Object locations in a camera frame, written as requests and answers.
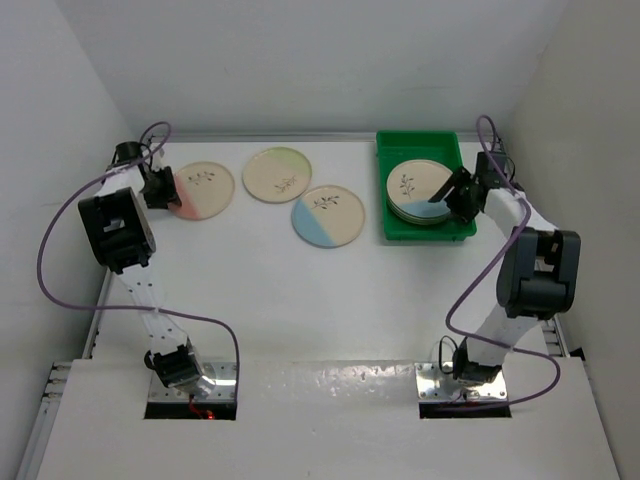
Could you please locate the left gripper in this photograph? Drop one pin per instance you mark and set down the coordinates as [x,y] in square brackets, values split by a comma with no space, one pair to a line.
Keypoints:
[168,194]

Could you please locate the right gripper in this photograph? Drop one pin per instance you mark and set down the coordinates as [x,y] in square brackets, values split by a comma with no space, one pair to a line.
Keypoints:
[460,177]

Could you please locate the pink cream plate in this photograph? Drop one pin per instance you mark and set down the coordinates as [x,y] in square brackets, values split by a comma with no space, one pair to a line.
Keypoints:
[420,222]
[205,190]

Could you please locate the blue cream plate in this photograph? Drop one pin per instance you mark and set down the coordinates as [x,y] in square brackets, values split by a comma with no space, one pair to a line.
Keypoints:
[328,216]
[410,184]

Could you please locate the yellow cream plate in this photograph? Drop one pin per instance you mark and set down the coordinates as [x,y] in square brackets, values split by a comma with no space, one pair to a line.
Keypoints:
[420,219]

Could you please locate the pink cream plate front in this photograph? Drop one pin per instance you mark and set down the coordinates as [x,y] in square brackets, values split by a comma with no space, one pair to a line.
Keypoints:
[420,222]

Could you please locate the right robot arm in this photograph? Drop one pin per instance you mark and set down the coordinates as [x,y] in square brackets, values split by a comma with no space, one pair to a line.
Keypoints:
[537,266]

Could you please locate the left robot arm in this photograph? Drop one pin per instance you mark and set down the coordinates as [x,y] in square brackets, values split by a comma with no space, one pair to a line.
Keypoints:
[122,240]

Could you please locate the green plastic bin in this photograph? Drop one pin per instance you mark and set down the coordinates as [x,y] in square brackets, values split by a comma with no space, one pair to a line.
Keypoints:
[394,147]

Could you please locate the green cream plate rear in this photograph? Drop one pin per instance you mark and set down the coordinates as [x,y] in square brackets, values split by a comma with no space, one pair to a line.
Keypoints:
[277,175]

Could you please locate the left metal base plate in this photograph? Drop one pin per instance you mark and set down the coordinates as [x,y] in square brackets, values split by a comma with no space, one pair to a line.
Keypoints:
[216,384]

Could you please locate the metal base plate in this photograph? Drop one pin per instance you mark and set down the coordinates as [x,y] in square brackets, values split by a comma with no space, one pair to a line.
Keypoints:
[216,384]
[435,387]

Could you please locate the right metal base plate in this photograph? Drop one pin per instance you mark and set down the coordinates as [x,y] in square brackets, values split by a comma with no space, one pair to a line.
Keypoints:
[435,387]

